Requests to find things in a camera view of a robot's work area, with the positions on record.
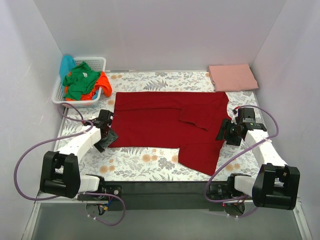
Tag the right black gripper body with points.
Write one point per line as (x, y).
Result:
(225, 130)

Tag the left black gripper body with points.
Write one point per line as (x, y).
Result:
(107, 137)

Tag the dark red t shirt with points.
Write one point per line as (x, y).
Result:
(187, 121)

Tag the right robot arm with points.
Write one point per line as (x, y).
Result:
(276, 184)

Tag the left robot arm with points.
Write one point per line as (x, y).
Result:
(60, 173)

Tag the floral patterned table mat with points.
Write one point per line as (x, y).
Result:
(148, 163)

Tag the orange t shirt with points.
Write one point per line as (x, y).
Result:
(103, 83)

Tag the folded pink t shirt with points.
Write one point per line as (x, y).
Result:
(232, 78)

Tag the green t shirt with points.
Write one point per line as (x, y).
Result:
(80, 83)

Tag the white plastic laundry basket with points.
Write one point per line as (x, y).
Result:
(96, 63)

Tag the teal t shirt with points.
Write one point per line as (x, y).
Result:
(66, 65)

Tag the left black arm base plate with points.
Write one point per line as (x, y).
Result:
(111, 189)

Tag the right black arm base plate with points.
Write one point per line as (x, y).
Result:
(218, 191)

